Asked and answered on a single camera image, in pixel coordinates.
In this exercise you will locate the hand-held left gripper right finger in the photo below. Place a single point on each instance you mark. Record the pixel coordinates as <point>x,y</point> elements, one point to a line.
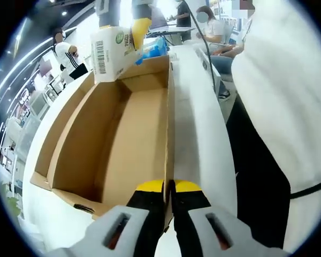
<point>198,230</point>

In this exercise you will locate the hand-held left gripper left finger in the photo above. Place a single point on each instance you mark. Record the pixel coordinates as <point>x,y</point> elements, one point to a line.
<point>136,230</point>

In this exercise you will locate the white green medicine box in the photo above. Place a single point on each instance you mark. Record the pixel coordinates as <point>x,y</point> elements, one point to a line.
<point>107,53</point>

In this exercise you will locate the brown cardboard shoe box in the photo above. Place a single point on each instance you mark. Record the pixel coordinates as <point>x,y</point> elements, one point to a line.
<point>139,134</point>

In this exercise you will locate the grey laptop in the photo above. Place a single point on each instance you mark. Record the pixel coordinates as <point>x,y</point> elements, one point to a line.
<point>159,18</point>

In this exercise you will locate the person's black trousers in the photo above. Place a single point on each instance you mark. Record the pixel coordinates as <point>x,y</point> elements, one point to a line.
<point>256,174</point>

